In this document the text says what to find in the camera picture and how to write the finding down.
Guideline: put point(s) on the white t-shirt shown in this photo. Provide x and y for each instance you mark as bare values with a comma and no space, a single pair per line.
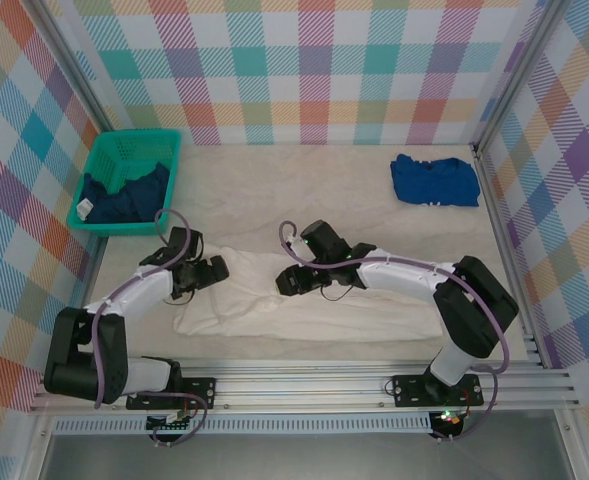
324,320

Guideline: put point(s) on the teal plastic basket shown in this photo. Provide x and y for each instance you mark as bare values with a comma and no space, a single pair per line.
124,230

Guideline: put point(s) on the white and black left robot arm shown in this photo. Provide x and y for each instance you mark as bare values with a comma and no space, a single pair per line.
134,300

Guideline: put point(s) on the folded blue t-shirt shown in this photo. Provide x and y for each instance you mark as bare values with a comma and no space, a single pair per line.
434,182

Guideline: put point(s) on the dark blue garment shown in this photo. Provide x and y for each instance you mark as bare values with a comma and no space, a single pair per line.
139,200

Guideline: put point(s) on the small black controller board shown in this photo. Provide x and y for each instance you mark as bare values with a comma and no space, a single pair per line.
446,422
169,425

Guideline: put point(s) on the aluminium side rail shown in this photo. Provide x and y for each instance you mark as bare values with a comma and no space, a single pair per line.
94,260
496,215

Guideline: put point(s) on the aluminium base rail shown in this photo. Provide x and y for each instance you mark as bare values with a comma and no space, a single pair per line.
299,385

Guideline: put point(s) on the aluminium frame post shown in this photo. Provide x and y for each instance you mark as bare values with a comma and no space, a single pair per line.
80,75
521,75

